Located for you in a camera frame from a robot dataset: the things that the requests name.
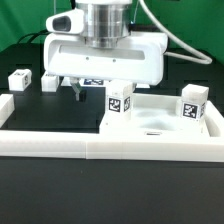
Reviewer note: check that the white U-shaped fence wall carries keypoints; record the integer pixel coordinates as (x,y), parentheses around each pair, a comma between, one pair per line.
(101,146)

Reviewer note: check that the white sheet with AprilTags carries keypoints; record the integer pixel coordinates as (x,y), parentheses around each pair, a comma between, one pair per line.
(95,83)

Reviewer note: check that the white square table top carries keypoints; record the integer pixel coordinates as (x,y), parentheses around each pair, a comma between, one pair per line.
(152,115)

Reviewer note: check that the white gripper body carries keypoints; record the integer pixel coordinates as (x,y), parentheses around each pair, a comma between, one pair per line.
(138,58)

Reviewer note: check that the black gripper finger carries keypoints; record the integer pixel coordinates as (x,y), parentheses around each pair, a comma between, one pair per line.
(80,93)

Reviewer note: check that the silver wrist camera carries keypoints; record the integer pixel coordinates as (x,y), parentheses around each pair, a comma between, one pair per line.
(71,22)

